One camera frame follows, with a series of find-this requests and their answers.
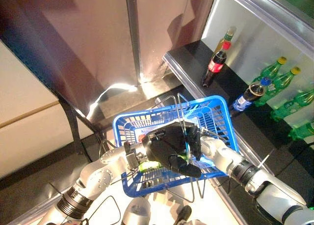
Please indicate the dark wall post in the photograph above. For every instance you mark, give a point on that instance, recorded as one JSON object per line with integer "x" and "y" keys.
{"x": 133, "y": 38}

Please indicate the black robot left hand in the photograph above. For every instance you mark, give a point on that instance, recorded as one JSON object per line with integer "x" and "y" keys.
{"x": 166, "y": 144}

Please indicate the black shelf board clear rail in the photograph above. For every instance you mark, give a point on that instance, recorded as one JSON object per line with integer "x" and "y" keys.
{"x": 191, "y": 60}

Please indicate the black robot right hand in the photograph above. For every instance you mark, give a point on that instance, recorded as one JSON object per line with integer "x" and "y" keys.
{"x": 196, "y": 144}

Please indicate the silver robot left leg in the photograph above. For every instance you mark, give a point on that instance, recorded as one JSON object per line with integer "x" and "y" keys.
{"x": 136, "y": 212}

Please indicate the blue plastic shopping basket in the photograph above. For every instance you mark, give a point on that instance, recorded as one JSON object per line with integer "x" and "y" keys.
{"x": 216, "y": 117}

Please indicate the small yellow tea bottle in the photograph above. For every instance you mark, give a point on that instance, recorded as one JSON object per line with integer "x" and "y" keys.
{"x": 224, "y": 39}

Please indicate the silver robot leg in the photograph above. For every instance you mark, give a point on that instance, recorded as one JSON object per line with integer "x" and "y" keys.
{"x": 185, "y": 215}
{"x": 136, "y": 212}

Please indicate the silver robot right leg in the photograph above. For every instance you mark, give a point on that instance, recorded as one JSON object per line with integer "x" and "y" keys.
{"x": 185, "y": 215}

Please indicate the dark cola bottle blue label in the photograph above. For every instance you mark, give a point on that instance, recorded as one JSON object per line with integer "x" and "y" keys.
{"x": 245, "y": 99}

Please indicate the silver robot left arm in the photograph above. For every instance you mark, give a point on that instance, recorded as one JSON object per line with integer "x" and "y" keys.
{"x": 103, "y": 168}

